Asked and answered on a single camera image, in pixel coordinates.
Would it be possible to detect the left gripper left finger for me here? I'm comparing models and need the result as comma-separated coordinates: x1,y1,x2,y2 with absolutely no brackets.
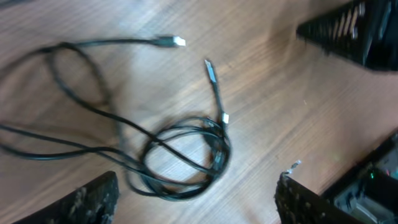
16,171,119,224

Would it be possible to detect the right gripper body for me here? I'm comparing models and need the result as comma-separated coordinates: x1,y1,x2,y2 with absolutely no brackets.
321,131,397,224

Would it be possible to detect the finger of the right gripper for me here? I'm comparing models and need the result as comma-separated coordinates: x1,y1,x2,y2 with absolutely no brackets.
296,0,397,72

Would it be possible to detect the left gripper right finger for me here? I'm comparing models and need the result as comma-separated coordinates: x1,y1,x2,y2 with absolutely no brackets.
274,160,365,224

